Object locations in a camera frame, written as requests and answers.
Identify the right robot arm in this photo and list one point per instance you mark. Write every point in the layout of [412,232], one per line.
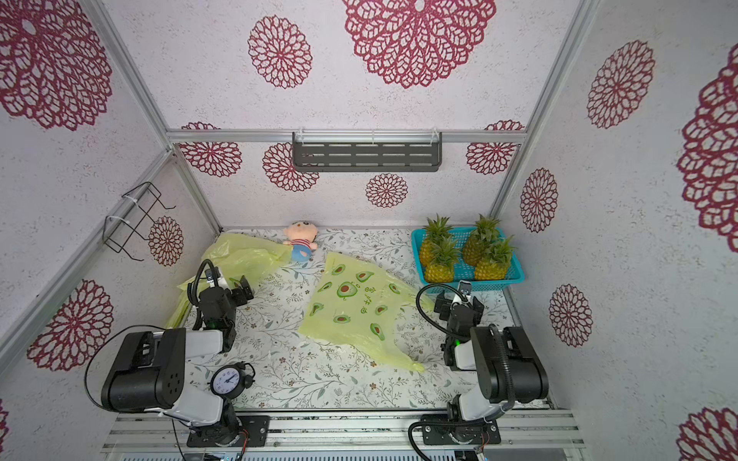
[507,368]

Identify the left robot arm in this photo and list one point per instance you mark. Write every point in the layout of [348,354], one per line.
[148,374]

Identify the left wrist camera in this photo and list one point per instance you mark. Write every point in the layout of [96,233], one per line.
[215,278]

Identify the black alarm clock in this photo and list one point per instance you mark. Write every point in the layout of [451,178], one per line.
[231,380]

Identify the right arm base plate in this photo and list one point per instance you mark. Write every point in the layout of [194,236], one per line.
[437,432]

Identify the plush doll toy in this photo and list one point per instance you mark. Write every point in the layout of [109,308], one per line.
[300,236]

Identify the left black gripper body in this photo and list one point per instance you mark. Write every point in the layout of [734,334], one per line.
[233,313]

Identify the plain green plastic bag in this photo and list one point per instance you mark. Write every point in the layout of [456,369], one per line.
[256,259]

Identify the black wire wall rack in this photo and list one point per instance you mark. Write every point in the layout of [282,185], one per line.
[122,226]

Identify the grey wall shelf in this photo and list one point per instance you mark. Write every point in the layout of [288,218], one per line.
[367,154]

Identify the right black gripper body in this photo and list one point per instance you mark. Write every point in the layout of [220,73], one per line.
[461,308]

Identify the avocado print green plastic bag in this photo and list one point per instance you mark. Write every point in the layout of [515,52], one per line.
[356,303]

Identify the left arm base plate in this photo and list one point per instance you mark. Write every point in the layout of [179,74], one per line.
[245,430]

